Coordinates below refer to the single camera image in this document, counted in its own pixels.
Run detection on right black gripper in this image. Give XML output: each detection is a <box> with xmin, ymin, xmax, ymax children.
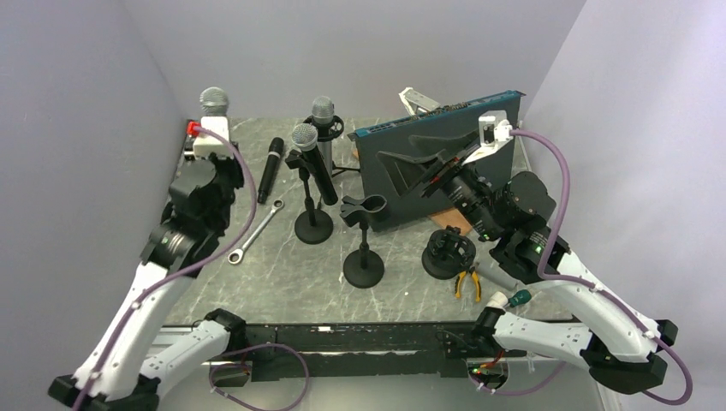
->
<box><xmin>377</xmin><ymin>128</ymin><xmax>505</xmax><ymax>241</ymax></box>

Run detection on black wireless microphone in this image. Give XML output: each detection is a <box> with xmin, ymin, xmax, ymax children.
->
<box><xmin>257</xmin><ymin>137</ymin><xmax>284</xmax><ymax>205</ymax></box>

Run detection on glitter handle microphone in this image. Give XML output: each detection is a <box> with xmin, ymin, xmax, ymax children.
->
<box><xmin>199</xmin><ymin>86</ymin><xmax>229</xmax><ymax>117</ymax></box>

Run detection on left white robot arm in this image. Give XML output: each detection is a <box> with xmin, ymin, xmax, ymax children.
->
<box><xmin>48</xmin><ymin>155</ymin><xmax>251</xmax><ymax>410</ymax></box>

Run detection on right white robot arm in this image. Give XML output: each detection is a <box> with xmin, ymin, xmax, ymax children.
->
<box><xmin>378</xmin><ymin>123</ymin><xmax>678</xmax><ymax>396</ymax></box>

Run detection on black microphone on stand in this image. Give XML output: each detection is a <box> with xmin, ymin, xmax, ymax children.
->
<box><xmin>290</xmin><ymin>123</ymin><xmax>338</xmax><ymax>206</ymax></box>

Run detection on left black mic stand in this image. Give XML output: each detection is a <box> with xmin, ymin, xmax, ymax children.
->
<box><xmin>285</xmin><ymin>150</ymin><xmax>334</xmax><ymax>245</ymax></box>

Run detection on black mic stand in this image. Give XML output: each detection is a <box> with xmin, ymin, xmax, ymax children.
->
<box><xmin>340</xmin><ymin>194</ymin><xmax>389</xmax><ymax>289</ymax></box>
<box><xmin>285</xmin><ymin>150</ymin><xmax>334</xmax><ymax>245</ymax></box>

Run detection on grey microphone on stand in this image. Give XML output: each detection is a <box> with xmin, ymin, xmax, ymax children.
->
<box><xmin>310</xmin><ymin>95</ymin><xmax>336</xmax><ymax>177</ymax></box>

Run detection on middle black mic stand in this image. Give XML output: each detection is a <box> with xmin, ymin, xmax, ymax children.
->
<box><xmin>340</xmin><ymin>194</ymin><xmax>389</xmax><ymax>289</ymax></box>

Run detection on brown cardboard piece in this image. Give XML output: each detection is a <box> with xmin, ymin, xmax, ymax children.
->
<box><xmin>429</xmin><ymin>208</ymin><xmax>473</xmax><ymax>235</ymax></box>

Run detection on silver ratchet wrench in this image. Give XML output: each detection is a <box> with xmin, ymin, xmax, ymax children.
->
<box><xmin>227</xmin><ymin>198</ymin><xmax>285</xmax><ymax>265</ymax></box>

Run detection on dark blue server chassis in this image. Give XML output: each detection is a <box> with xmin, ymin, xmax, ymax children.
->
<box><xmin>348</xmin><ymin>90</ymin><xmax>524</xmax><ymax>231</ymax></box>

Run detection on grey cylinder tube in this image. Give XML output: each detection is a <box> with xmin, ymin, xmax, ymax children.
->
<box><xmin>476</xmin><ymin>264</ymin><xmax>518</xmax><ymax>291</ymax></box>

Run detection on white bracket behind chassis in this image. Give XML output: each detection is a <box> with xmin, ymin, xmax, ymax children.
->
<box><xmin>399</xmin><ymin>86</ymin><xmax>441</xmax><ymax>118</ymax></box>

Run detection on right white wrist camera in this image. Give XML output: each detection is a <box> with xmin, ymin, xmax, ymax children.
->
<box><xmin>463</xmin><ymin>110</ymin><xmax>514</xmax><ymax>164</ymax></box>

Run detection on shock mount mic stand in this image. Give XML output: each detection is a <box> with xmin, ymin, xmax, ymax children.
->
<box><xmin>421</xmin><ymin>226</ymin><xmax>477</xmax><ymax>280</ymax></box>

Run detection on back ring mic stand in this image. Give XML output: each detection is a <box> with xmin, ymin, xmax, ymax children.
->
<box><xmin>301</xmin><ymin>114</ymin><xmax>359</xmax><ymax>178</ymax></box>

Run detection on yellow handled pliers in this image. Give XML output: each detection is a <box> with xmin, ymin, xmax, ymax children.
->
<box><xmin>455</xmin><ymin>266</ymin><xmax>484</xmax><ymax>303</ymax></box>

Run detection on green handled screwdriver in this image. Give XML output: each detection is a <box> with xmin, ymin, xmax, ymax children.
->
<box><xmin>486</xmin><ymin>289</ymin><xmax>532</xmax><ymax>309</ymax></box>

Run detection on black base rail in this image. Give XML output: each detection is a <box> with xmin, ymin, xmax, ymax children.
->
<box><xmin>213</xmin><ymin>321</ymin><xmax>503</xmax><ymax>382</ymax></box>

